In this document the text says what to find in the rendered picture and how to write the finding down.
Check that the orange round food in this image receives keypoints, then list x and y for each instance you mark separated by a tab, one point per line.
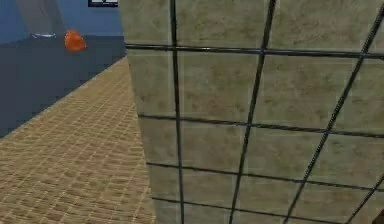
74	40

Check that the olive tiled cabinet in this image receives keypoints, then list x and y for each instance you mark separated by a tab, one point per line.
253	110

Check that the dark blue counter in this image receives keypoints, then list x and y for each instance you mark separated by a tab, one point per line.
43	80

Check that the white flat plate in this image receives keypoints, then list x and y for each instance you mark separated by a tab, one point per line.
43	35

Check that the dark framed wall picture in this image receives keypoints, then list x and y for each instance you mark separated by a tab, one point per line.
103	2

